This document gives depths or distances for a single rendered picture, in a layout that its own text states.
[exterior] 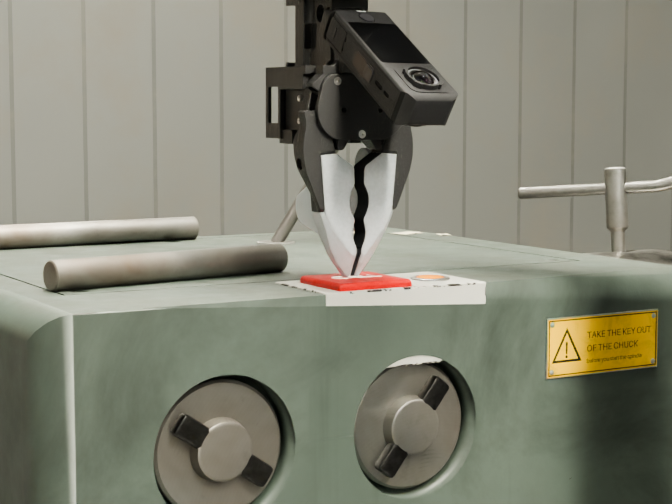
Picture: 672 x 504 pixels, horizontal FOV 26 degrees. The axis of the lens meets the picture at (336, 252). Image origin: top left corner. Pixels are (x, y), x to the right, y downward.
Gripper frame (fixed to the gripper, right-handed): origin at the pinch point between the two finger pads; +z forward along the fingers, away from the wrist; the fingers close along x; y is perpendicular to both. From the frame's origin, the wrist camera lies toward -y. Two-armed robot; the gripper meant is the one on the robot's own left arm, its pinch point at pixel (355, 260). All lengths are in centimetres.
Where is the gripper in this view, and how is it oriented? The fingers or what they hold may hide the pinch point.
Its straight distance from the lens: 104.2
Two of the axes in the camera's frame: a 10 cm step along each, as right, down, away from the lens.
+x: -8.7, 0.5, -5.0
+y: -5.0, -0.9, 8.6
